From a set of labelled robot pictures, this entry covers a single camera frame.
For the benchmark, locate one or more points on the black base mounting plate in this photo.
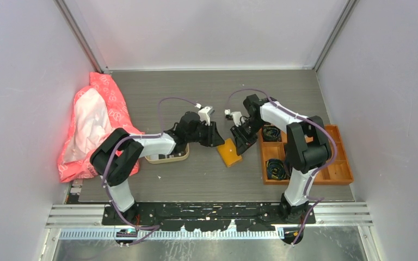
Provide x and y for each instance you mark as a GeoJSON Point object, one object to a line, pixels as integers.
{"type": "Point", "coordinates": [214, 216]}

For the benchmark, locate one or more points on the cards in beige tray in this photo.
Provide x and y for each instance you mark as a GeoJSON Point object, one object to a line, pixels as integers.
{"type": "Point", "coordinates": [171, 157]}

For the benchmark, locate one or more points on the rolled dark belt left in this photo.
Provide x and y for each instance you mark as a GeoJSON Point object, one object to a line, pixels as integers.
{"type": "Point", "coordinates": [276, 170]}

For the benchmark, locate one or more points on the rolled dark belt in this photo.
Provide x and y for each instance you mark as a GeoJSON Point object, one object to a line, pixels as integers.
{"type": "Point", "coordinates": [276, 170]}
{"type": "Point", "coordinates": [271, 134]}

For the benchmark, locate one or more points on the pink white crumpled cloth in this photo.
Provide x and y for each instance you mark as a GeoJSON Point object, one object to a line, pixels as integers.
{"type": "Point", "coordinates": [98, 109]}

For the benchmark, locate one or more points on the beige oval card tray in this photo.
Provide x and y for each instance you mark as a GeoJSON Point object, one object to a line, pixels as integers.
{"type": "Point", "coordinates": [185, 151]}

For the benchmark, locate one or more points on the rolled dark belt right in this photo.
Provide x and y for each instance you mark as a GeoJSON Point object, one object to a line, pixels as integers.
{"type": "Point", "coordinates": [271, 134]}

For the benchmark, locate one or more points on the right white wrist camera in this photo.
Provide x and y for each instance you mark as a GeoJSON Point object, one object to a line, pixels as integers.
{"type": "Point", "coordinates": [235, 116]}

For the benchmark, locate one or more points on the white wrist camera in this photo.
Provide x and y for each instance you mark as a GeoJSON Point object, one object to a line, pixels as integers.
{"type": "Point", "coordinates": [205, 113]}
{"type": "Point", "coordinates": [235, 116]}

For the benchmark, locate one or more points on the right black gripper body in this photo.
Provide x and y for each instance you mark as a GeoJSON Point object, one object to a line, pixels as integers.
{"type": "Point", "coordinates": [247, 132]}

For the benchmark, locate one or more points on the orange leather card holder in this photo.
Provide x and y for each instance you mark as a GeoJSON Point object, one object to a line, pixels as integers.
{"type": "Point", "coordinates": [227, 152]}

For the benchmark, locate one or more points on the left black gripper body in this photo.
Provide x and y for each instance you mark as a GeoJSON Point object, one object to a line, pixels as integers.
{"type": "Point", "coordinates": [204, 134]}

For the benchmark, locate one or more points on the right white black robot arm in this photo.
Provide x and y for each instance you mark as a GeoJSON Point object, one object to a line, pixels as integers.
{"type": "Point", "coordinates": [295, 196]}

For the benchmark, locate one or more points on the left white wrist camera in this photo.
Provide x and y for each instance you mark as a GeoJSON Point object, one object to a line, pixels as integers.
{"type": "Point", "coordinates": [205, 113]}

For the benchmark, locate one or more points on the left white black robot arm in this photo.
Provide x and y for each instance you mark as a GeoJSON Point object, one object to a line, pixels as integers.
{"type": "Point", "coordinates": [116, 157]}

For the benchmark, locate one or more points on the orange wooden compartment tray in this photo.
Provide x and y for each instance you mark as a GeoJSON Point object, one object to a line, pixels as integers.
{"type": "Point", "coordinates": [312, 153]}

